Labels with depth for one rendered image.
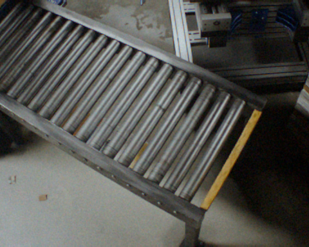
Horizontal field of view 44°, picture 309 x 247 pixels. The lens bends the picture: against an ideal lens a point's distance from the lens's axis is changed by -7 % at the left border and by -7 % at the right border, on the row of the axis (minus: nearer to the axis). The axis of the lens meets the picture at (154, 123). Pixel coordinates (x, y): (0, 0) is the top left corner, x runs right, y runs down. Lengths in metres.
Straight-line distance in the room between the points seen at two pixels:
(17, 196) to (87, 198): 0.44
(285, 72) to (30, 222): 1.71
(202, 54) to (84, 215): 1.14
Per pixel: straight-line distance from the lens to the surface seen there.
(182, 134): 1.51
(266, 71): 2.37
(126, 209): 2.26
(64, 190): 2.37
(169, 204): 1.42
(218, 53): 2.43
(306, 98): 1.94
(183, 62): 1.66
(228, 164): 1.45
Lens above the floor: 2.18
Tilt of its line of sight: 64 degrees down
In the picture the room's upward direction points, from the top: 9 degrees counter-clockwise
